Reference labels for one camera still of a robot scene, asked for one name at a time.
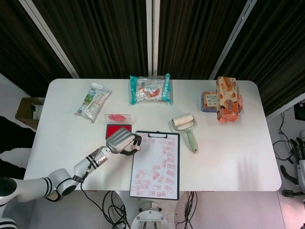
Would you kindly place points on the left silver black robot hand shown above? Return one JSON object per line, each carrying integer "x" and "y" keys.
{"x": 119, "y": 140}

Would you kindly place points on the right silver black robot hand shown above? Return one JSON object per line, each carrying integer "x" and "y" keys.
{"x": 300, "y": 169}

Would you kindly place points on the white red rubber stamp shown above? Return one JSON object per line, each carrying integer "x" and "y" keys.
{"x": 136, "y": 148}

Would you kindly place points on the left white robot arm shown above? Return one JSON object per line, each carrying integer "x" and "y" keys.
{"x": 31, "y": 188}

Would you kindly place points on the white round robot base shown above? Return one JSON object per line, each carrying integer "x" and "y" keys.
{"x": 151, "y": 217}

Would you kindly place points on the red ink pad with lid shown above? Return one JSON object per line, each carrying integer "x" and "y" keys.
{"x": 112, "y": 130}

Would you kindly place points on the black floor caster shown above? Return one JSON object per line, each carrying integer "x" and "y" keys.
{"x": 289, "y": 192}

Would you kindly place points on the black clipboard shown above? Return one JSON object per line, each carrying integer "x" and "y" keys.
{"x": 157, "y": 135}

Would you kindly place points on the white green snack bag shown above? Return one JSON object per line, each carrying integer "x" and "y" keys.
{"x": 94, "y": 102}

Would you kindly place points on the black monitor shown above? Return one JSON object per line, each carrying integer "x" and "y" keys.
{"x": 300, "y": 111}

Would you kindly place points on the teal clear snack bag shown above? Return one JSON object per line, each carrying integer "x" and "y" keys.
{"x": 150, "y": 89}

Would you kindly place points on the green lint roller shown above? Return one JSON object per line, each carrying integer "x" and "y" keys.
{"x": 190, "y": 138}

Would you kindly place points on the brown cardboard box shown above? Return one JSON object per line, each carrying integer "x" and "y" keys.
{"x": 26, "y": 112}

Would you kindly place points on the blue cardboard box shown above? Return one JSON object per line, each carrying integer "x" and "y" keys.
{"x": 209, "y": 101}

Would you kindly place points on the orange cardboard snack box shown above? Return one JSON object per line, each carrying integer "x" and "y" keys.
{"x": 228, "y": 100}

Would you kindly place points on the dark pleated curtain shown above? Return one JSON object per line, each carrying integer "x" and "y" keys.
{"x": 107, "y": 35}

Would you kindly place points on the person in black clothes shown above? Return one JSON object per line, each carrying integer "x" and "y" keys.
{"x": 9, "y": 133}

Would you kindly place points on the white metal frame post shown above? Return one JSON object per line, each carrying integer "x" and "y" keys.
{"x": 153, "y": 35}
{"x": 50, "y": 40}
{"x": 286, "y": 107}
{"x": 234, "y": 40}

